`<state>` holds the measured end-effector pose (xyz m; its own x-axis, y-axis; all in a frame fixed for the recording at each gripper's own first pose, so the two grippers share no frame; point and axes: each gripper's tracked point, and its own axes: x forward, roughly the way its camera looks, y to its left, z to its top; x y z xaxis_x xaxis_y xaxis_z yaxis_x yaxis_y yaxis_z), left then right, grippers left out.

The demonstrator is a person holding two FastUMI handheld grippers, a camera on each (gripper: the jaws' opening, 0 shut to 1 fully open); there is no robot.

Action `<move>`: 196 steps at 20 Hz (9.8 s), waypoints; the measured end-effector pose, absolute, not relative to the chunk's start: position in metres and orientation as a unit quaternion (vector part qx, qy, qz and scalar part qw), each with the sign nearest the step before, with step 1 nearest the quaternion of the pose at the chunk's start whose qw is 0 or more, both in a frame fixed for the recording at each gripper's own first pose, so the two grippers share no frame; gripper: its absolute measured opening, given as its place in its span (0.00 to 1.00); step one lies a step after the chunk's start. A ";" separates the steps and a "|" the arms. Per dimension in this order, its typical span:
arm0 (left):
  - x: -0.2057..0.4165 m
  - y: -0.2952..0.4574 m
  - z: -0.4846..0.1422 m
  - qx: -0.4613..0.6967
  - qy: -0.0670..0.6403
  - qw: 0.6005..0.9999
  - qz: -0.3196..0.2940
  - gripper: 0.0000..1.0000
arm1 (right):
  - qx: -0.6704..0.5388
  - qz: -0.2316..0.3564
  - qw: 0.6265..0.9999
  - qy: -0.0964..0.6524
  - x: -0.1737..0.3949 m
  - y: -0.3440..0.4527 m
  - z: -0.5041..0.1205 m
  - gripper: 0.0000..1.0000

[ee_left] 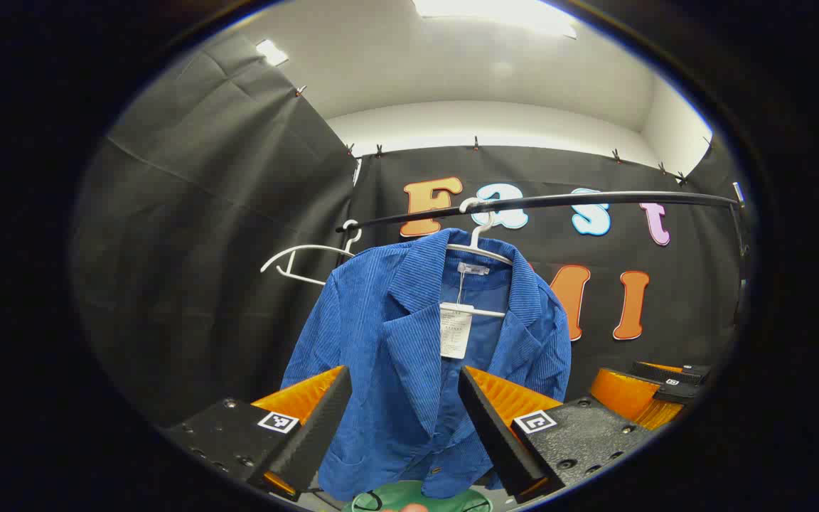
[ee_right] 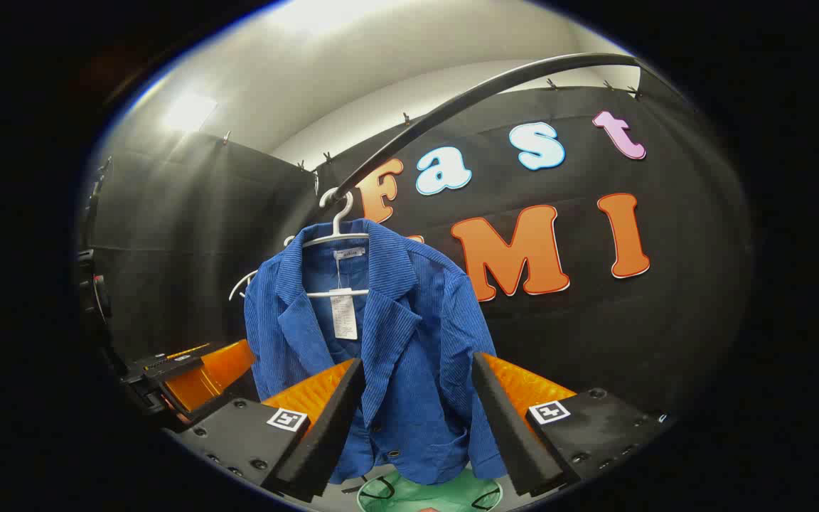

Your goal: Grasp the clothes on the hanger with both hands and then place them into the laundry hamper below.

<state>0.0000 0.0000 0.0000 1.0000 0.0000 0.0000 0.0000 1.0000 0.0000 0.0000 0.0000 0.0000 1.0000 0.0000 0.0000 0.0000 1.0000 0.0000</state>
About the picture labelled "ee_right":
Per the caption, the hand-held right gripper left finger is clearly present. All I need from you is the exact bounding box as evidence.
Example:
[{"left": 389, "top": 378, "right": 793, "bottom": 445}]
[{"left": 166, "top": 358, "right": 368, "bottom": 504}]

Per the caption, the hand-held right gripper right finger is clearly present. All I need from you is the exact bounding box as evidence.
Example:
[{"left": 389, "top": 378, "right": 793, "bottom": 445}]
[{"left": 471, "top": 351, "right": 672, "bottom": 498}]

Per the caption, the green laundry hamper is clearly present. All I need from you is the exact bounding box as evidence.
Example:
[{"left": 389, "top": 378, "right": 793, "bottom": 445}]
[{"left": 356, "top": 466, "right": 504, "bottom": 512}]

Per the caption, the blue corduroy jacket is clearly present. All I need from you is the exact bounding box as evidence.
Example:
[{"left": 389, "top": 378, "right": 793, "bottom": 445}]
[{"left": 242, "top": 219, "right": 510, "bottom": 486}]

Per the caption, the white plastic hanger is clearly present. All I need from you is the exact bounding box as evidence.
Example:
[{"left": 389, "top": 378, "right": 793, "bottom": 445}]
[
  {"left": 301, "top": 188, "right": 371, "bottom": 299},
  {"left": 230, "top": 235, "right": 298, "bottom": 301}
]

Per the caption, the ceiling light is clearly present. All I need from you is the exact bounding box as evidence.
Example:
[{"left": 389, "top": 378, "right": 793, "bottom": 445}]
[{"left": 162, "top": 92, "right": 220, "bottom": 134}]

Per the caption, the black clothes rail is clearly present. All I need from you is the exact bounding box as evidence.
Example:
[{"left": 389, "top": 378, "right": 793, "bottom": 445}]
[{"left": 328, "top": 52, "right": 673, "bottom": 203}]

